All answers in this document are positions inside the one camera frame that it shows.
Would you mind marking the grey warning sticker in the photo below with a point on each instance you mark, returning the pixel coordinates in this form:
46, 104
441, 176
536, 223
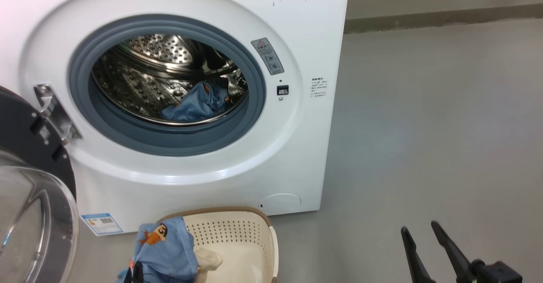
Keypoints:
268, 56

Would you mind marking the light blue printed garment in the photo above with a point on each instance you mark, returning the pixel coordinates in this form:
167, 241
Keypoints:
197, 105

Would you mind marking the cream perforated laundry basket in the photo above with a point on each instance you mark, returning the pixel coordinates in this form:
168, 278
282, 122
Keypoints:
242, 249

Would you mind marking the blue energy label sticker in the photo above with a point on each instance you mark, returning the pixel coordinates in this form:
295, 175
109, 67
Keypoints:
102, 224

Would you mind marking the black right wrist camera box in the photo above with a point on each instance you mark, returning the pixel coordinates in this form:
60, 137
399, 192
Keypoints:
496, 273

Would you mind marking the dark blue printed garment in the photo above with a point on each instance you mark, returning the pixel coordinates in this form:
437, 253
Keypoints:
169, 257

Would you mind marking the black door latch socket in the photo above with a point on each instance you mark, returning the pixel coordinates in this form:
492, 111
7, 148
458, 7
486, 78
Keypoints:
282, 90

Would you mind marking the metal door hinge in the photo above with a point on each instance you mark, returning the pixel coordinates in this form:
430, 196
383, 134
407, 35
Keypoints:
55, 113

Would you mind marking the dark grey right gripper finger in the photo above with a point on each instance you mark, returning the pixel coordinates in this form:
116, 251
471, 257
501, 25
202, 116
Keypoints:
456, 257
418, 266

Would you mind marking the small printed text sticker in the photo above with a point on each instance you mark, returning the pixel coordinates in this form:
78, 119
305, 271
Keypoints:
319, 87

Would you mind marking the white front-load washing machine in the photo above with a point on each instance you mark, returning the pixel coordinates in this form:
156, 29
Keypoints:
297, 147

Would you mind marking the dark round glass washer door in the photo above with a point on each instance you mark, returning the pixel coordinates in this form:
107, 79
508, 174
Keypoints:
25, 215

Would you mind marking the grey rubber door gasket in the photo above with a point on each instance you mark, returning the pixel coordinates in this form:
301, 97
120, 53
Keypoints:
169, 141

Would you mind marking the cream white cloth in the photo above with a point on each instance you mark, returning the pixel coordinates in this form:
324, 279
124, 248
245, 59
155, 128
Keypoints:
210, 259

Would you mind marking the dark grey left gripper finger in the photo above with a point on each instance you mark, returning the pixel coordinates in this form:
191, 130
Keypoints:
136, 275

